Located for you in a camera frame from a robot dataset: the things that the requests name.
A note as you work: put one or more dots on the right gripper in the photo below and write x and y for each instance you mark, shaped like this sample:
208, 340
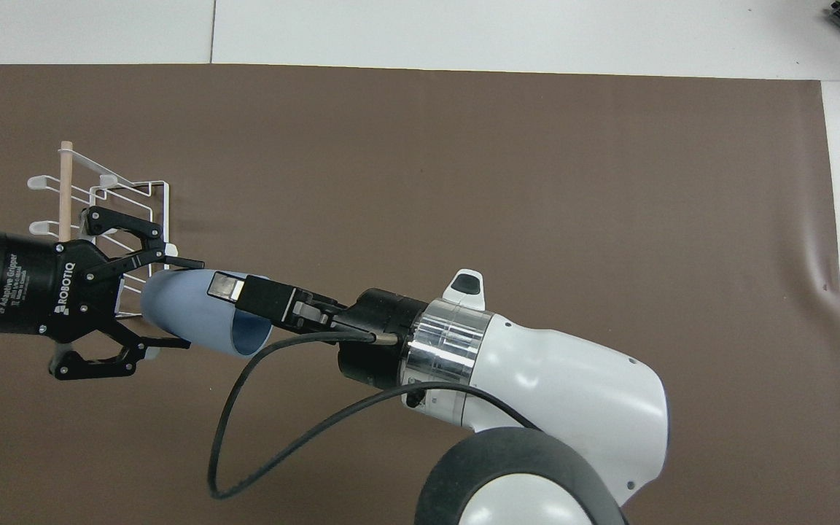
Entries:
383, 313

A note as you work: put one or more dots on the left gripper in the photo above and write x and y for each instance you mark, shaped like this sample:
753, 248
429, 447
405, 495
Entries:
26, 284

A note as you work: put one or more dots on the blue-grey cup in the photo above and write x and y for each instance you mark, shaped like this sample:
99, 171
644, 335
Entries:
187, 313

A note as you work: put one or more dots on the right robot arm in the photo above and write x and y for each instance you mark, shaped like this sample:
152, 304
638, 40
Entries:
573, 386

